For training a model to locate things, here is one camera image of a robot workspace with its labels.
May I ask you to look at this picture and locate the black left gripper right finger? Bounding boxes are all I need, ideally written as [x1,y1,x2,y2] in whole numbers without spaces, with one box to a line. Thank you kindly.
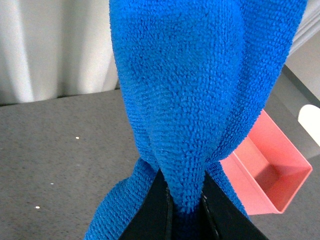
[199,173,267,240]

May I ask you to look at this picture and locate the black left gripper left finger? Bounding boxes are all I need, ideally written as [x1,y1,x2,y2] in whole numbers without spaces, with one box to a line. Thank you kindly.
[119,170,174,240]

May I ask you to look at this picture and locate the blue microfiber cloth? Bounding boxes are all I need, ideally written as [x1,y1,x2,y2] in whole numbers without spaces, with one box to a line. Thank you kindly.
[84,0,307,240]

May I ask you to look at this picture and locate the pink plastic box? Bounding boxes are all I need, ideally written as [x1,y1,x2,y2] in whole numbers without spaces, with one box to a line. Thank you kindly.
[221,111,313,215]

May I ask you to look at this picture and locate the white curtain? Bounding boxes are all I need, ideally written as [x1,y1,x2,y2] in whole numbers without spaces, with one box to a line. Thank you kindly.
[0,0,320,107]

